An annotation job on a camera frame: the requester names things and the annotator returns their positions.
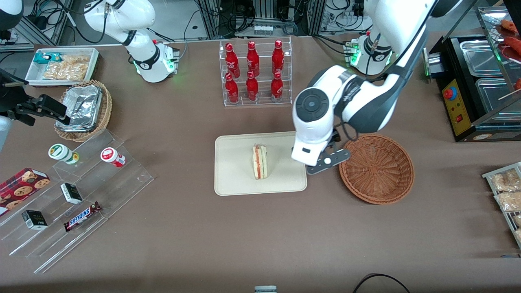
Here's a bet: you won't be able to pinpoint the triangle layered sandwich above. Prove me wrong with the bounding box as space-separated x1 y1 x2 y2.
252 144 268 180

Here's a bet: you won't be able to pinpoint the black floor cable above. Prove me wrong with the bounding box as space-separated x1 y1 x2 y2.
352 273 412 293

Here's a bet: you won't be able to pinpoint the black food warmer machine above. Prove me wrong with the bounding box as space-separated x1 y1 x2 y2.
423 35 521 143

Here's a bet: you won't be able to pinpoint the cream rectangular serving tray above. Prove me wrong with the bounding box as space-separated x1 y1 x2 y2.
215 131 308 197

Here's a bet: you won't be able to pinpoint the red lid white jar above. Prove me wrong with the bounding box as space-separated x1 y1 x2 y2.
101 147 126 168

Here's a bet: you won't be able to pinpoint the stacked aluminium foil trays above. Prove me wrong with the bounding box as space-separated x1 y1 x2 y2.
55 85 103 133

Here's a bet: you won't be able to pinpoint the red cola bottle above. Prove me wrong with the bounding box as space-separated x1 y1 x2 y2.
246 70 259 101
272 39 285 74
247 41 260 76
225 72 240 103
271 71 284 102
225 43 241 78

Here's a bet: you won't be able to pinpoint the glass display cover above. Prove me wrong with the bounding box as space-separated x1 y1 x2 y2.
476 6 521 122

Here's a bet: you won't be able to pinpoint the small black carton box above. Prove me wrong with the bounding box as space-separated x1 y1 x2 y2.
21 210 48 231
60 183 83 205

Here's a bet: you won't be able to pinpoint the clear bag fried snacks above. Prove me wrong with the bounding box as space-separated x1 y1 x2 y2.
43 55 91 81

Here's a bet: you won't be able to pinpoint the clear acrylic bottle rack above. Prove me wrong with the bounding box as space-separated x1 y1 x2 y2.
219 37 293 107

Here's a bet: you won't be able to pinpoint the white rectangular plastic bin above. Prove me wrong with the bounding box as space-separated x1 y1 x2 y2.
24 47 100 88

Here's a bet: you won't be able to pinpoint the grey snack display tray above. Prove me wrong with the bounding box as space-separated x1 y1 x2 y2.
482 162 521 249

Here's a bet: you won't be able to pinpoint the steel food pan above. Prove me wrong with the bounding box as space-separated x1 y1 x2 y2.
460 40 505 77
475 77 521 122

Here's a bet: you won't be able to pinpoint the Snickers chocolate bar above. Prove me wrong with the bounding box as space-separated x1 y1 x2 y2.
63 201 102 232

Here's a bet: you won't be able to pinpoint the light wicker basket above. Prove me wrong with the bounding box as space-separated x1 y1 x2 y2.
54 79 113 142

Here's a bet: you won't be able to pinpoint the red plaid cookie box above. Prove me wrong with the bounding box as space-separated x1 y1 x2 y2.
0 167 51 216

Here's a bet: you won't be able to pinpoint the green snack packet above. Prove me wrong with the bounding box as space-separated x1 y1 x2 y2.
33 52 62 65

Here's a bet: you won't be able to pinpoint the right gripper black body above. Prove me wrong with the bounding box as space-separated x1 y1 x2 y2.
0 68 29 117

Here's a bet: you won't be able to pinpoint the brown round wicker basket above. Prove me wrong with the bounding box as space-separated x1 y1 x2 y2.
339 134 415 205

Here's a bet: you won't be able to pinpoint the clear acrylic stepped shelf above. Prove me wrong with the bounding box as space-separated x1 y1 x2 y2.
0 129 154 274

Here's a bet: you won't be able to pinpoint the clear bag pale snacks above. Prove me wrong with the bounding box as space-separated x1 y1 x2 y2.
490 169 521 192
495 191 521 212

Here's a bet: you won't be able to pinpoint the green sunflower white jar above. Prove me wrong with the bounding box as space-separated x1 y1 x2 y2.
48 144 80 165

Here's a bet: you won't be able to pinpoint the red sausage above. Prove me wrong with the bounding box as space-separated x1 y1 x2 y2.
505 37 521 57
501 18 521 35

